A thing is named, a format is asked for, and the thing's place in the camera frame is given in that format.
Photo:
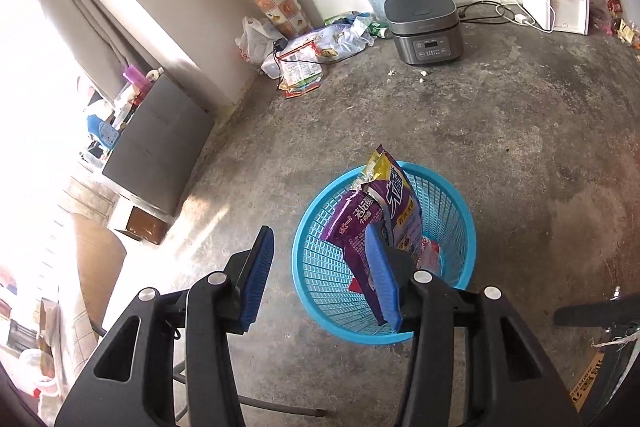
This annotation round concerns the grey cabinet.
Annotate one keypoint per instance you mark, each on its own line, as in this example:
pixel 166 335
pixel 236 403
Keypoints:
pixel 154 157

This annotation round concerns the blue detergent bottle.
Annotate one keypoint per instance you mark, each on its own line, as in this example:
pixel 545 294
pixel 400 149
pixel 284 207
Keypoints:
pixel 103 132

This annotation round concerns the grey rice cooker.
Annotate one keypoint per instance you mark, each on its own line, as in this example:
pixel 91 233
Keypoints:
pixel 425 32

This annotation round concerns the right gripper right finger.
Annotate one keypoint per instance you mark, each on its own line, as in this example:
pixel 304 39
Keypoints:
pixel 391 270

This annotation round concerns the purple bottle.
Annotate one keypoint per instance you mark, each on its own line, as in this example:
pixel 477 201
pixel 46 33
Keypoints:
pixel 137 79

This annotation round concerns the purple snack bag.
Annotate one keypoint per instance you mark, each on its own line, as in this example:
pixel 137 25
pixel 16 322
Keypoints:
pixel 382 194

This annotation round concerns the white plastic bag on floor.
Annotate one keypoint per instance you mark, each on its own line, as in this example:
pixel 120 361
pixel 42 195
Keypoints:
pixel 256 41

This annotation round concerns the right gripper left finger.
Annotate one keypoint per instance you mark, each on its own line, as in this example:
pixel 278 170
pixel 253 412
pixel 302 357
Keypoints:
pixel 247 272

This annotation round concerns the cardboard box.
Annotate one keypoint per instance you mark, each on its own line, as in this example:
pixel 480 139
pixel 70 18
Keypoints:
pixel 134 222

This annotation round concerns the grey curtain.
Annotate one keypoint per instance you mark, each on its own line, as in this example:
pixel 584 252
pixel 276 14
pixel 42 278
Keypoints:
pixel 102 47

